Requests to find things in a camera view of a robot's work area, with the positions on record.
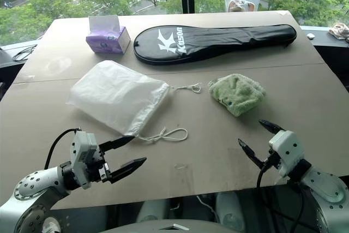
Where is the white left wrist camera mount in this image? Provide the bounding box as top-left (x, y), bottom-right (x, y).
top-left (70, 130), bottom-right (106, 190)

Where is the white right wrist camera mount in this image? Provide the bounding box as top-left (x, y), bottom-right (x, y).
top-left (268, 129), bottom-right (305, 178)

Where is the beige crumpled cloth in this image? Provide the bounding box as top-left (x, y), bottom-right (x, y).
top-left (328, 22), bottom-right (349, 44)

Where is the black racket cover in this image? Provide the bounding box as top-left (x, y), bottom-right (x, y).
top-left (133, 24), bottom-right (298, 66)

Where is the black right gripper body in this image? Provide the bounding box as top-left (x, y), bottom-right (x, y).
top-left (261, 147), bottom-right (283, 172)

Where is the green fluffy towel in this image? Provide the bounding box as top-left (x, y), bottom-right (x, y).
top-left (208, 74), bottom-right (267, 118)

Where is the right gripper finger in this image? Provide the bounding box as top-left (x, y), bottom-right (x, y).
top-left (258, 120), bottom-right (286, 136)
top-left (238, 138), bottom-right (266, 169)

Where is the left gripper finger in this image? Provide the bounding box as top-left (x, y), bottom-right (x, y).
top-left (109, 157), bottom-right (148, 184)
top-left (98, 136), bottom-right (136, 153)

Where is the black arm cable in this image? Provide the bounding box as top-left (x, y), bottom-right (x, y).
top-left (255, 159), bottom-right (304, 233)
top-left (44, 127), bottom-right (82, 170)

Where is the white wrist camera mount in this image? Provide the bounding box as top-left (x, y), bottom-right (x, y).
top-left (268, 129), bottom-right (305, 178)
top-left (70, 130), bottom-right (106, 190)

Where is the black window ledge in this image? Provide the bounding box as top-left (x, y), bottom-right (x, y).
top-left (0, 44), bottom-right (37, 103)
top-left (299, 25), bottom-right (349, 93)

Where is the purple tissue box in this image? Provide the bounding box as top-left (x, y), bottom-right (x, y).
top-left (86, 14), bottom-right (131, 55)

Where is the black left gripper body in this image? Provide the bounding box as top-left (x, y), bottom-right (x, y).
top-left (87, 144), bottom-right (113, 186)

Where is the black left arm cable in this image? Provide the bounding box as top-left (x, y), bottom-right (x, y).
top-left (44, 127), bottom-right (82, 170)

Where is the white drawstring bag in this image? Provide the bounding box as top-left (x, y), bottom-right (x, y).
top-left (66, 60), bottom-right (202, 144)

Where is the thin black cable loop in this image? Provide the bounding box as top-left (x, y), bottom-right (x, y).
top-left (12, 44), bottom-right (38, 62)

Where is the thin white cable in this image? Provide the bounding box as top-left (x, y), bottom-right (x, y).
top-left (195, 195), bottom-right (216, 214)

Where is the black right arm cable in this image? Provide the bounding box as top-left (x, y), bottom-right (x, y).
top-left (255, 159), bottom-right (304, 233)

